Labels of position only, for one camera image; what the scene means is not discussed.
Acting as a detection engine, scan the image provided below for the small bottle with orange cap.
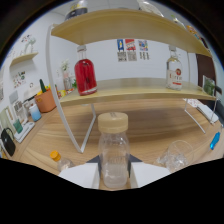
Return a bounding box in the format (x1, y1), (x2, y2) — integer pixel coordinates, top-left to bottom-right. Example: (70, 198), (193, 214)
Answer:
(49, 150), (76, 173)

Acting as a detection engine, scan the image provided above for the clear jar with wooden lid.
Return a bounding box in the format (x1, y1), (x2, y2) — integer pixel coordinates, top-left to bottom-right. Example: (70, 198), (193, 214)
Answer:
(97, 111), (131, 190)

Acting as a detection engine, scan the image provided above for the blue liquid bottle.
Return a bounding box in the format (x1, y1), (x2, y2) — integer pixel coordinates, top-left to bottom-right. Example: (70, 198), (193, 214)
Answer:
(209, 131), (222, 151)

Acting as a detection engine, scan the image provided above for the green cup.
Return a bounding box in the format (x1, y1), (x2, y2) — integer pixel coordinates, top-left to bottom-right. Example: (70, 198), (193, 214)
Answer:
(13, 119), (24, 134)

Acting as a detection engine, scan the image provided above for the clear glass with ice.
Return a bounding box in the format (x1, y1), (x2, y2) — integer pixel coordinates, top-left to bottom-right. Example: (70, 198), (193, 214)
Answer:
(154, 139), (195, 173)

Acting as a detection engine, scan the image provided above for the white kitchen scale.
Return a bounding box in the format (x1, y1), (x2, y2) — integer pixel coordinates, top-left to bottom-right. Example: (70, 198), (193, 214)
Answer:
(13, 121), (36, 144)

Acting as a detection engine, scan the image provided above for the orange pot with utensils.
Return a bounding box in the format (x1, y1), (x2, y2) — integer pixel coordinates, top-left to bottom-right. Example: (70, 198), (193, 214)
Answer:
(34, 79), (57, 114)

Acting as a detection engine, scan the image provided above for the white notebook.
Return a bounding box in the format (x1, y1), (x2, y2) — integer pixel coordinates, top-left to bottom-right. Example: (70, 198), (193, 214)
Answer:
(196, 101), (219, 125)

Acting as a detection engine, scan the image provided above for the glass vase with flowers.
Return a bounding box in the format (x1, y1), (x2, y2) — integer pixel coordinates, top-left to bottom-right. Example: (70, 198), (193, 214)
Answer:
(60, 59), (76, 92)

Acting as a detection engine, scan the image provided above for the red liquid bottle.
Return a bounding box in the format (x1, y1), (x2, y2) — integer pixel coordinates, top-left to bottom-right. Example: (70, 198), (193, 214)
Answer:
(74, 44), (98, 97)

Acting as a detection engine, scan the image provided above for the clear bottle with red label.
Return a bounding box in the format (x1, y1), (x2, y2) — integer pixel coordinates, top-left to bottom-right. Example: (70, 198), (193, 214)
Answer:
(165, 44), (184, 91)

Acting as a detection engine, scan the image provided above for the white vase ornament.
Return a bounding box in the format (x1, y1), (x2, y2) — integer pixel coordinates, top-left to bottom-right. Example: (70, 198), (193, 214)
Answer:
(21, 34), (37, 54)

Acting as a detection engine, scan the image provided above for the white-framed wooden two-tier rack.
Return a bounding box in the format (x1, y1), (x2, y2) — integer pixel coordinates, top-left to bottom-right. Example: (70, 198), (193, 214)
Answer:
(45, 8), (221, 154)

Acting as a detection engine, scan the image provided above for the clear bottle with green cap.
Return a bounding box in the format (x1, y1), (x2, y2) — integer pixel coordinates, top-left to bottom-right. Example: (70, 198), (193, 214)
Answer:
(171, 14), (186, 29)

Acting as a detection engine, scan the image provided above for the colourful sticker wall picture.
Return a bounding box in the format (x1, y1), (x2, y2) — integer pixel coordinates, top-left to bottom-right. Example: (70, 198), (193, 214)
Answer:
(12, 70), (27, 88)

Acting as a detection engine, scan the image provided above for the white patterned wall poster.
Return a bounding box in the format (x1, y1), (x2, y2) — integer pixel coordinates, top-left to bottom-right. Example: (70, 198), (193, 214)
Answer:
(137, 39), (150, 61)

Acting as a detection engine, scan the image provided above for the red wall poster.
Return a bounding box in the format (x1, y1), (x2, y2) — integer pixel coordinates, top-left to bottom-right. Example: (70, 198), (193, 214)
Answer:
(124, 38), (138, 62)

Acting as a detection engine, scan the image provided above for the blue wall poster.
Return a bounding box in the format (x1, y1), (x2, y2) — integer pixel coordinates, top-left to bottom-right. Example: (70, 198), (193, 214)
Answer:
(116, 39), (125, 62)

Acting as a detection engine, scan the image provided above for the wooden wall shelf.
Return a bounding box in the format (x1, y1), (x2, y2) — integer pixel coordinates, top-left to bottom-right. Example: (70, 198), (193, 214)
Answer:
(9, 51), (39, 67)

